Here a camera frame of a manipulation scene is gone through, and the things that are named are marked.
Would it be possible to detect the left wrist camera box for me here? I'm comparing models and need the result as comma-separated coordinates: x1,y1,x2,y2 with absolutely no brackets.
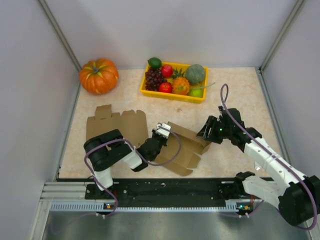
154,123,171,139

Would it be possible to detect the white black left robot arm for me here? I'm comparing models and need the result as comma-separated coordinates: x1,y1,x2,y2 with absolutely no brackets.
83,125,170,199

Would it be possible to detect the green netted melon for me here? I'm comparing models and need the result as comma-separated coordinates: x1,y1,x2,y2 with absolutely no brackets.
185,64,206,85

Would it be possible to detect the red apple rear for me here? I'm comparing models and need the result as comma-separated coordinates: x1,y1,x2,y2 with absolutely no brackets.
161,64,173,78

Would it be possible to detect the white slotted cable duct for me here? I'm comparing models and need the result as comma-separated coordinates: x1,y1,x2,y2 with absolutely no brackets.
50,201,252,213

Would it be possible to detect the red apple front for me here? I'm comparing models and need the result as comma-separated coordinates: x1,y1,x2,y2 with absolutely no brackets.
158,82,173,94

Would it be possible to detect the purple grape bunch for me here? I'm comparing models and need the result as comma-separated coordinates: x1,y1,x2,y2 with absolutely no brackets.
145,67,167,92

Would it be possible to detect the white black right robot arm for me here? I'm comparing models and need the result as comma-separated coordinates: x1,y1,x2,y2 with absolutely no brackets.
196,106,320,226

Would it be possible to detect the aluminium frame post right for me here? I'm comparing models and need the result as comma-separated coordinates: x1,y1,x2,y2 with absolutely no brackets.
258,0,307,74

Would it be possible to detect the light green apple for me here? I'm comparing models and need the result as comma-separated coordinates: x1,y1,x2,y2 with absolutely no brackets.
188,82,215,98

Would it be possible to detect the aluminium frame post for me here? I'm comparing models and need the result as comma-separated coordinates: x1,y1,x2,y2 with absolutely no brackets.
258,0,307,74
37,0,82,72

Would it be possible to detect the brown cardboard box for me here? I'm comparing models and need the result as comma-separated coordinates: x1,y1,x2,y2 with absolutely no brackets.
155,121,211,177

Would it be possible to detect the aluminium frame post left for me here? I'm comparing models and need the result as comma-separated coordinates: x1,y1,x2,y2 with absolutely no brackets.
37,0,82,72

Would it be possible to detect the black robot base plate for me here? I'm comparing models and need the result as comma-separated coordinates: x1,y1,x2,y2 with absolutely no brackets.
84,171,253,208

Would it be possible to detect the red apple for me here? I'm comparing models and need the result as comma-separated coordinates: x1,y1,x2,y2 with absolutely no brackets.
161,64,173,78
158,82,173,94

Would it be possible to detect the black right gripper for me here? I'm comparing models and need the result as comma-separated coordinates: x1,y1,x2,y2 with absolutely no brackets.
196,115,232,144

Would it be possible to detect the clear plastic scrap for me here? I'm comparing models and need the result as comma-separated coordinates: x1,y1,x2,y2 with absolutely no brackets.
254,161,262,171

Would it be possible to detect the yellow plastic fruit tray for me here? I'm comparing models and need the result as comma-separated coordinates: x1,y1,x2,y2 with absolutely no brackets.
140,59,210,104

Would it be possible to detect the dark green lime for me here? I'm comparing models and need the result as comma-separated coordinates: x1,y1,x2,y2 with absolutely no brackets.
147,57,162,69

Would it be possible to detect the orange pumpkin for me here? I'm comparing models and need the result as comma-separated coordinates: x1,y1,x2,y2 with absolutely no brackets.
78,58,119,95

